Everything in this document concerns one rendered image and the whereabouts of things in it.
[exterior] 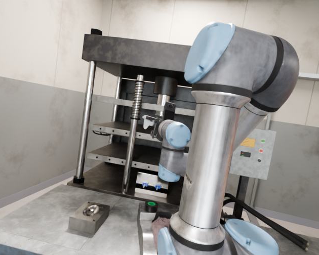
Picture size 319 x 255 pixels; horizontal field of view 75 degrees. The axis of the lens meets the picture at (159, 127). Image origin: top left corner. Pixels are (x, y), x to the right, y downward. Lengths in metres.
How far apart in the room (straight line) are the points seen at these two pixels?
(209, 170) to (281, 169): 3.59
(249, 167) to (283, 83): 1.44
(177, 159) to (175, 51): 1.10
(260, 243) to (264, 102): 0.29
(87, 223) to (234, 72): 1.08
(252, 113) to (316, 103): 3.54
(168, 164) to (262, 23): 3.61
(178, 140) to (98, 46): 1.30
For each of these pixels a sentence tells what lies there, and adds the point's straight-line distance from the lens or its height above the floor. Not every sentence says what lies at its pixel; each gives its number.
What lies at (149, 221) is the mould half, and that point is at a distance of 1.28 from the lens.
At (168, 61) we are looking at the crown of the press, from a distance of 1.62.
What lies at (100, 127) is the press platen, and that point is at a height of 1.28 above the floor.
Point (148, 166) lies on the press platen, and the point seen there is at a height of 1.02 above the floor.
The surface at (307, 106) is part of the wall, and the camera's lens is 4.00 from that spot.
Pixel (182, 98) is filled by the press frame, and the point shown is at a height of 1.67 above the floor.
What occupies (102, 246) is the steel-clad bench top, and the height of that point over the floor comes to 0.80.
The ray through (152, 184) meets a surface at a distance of 1.79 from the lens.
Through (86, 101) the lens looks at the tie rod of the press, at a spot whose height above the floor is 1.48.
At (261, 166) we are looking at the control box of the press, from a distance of 1.88.
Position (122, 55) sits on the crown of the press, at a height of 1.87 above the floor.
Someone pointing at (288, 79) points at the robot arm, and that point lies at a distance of 0.47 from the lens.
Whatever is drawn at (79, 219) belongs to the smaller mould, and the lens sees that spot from 1.27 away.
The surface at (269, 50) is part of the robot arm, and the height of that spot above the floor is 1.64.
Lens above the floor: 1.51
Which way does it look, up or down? 5 degrees down
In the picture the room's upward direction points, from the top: 9 degrees clockwise
